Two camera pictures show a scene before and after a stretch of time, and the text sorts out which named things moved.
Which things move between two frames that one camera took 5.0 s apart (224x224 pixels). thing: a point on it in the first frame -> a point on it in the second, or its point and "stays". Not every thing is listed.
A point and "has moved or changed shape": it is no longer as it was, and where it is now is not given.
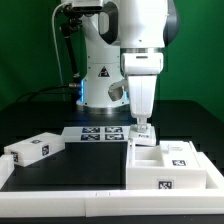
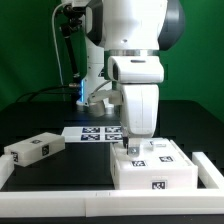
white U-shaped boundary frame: [110, 203] stays
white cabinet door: [144, 138] has moved or changed shape
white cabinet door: [179, 154] has moved or changed shape
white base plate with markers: [96, 134] stays
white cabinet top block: [35, 149] stays
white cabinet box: [168, 165] has moved or changed shape
